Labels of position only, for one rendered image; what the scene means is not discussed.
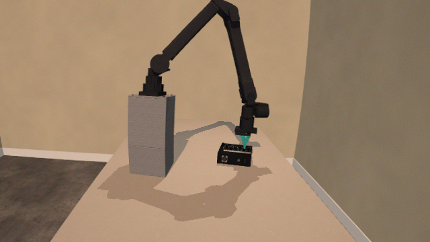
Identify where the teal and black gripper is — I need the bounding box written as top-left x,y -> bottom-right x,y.
234,117 -> 257,149

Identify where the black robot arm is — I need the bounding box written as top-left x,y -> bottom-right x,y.
139,0 -> 269,128

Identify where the black lighting desk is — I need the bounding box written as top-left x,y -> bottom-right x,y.
217,143 -> 253,167

